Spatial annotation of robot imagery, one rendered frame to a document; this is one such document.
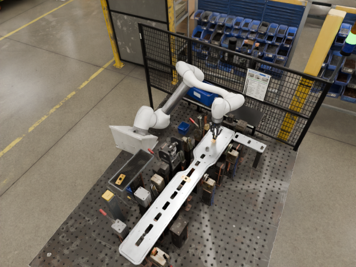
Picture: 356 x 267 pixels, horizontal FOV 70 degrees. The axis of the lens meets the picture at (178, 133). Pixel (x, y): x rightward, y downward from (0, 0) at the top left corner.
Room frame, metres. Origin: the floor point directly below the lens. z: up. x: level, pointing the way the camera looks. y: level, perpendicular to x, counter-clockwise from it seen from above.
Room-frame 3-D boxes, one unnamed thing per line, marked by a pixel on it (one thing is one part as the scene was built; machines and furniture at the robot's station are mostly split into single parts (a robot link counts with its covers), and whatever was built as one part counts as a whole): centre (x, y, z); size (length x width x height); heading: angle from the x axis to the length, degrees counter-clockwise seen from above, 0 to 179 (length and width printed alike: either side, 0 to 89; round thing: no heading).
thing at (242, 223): (1.27, -0.15, 0.68); 2.56 x 1.61 x 0.04; 151
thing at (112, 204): (0.86, 0.51, 0.92); 0.08 x 0.08 x 0.44; 54
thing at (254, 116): (1.90, -0.42, 1.02); 0.90 x 0.22 x 0.03; 54
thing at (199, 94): (2.01, -0.26, 1.10); 0.30 x 0.17 x 0.13; 45
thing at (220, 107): (1.44, -0.33, 1.40); 0.13 x 0.11 x 0.16; 117
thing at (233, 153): (1.26, -0.46, 0.87); 0.12 x 0.09 x 0.35; 54
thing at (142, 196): (0.89, 0.28, 0.90); 0.13 x 0.10 x 0.41; 54
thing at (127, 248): (1.04, -0.04, 1.00); 1.38 x 0.22 x 0.02; 144
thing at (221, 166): (1.18, -0.35, 0.84); 0.11 x 0.08 x 0.29; 54
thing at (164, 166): (1.15, 0.13, 0.89); 0.13 x 0.11 x 0.38; 54
